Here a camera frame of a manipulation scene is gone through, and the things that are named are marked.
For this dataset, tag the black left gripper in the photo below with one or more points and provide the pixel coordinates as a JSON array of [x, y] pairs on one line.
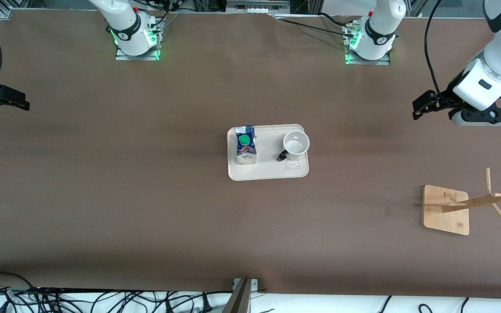
[[445, 99]]

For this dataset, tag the blue milk carton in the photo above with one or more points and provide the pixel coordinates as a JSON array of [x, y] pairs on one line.
[[246, 154]]

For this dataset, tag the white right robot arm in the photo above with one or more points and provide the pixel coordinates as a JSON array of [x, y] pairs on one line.
[[124, 26]]

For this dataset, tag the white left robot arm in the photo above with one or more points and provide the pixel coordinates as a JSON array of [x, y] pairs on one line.
[[381, 26]]

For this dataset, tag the wooden cup rack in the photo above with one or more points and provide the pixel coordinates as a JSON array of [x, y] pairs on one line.
[[446, 213]]

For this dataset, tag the beige plastic tray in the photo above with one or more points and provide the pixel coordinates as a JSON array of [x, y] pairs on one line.
[[272, 169]]

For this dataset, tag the grey power strip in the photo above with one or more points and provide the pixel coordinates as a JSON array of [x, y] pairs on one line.
[[257, 8]]

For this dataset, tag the brown slanted strut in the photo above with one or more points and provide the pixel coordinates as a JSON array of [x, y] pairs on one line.
[[239, 300]]

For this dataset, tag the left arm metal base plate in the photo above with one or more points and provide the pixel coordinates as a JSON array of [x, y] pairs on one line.
[[368, 62]]

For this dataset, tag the aluminium frame post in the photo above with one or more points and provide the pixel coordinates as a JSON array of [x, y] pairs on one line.
[[415, 8]]

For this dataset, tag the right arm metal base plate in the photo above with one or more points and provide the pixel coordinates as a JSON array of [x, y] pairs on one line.
[[137, 57]]

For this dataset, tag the small metal bracket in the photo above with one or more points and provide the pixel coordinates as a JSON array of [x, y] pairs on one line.
[[255, 284]]

